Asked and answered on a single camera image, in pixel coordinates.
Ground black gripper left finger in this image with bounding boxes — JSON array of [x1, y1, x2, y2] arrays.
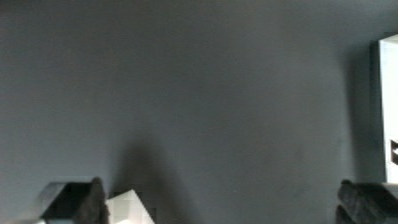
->
[[40, 178, 109, 224]]

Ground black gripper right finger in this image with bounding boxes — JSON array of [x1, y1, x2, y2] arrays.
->
[[335, 180, 398, 224]]

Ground white leg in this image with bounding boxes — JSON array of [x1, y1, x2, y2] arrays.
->
[[107, 190, 155, 224]]

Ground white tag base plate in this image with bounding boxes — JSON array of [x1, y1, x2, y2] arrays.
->
[[379, 35, 398, 183]]

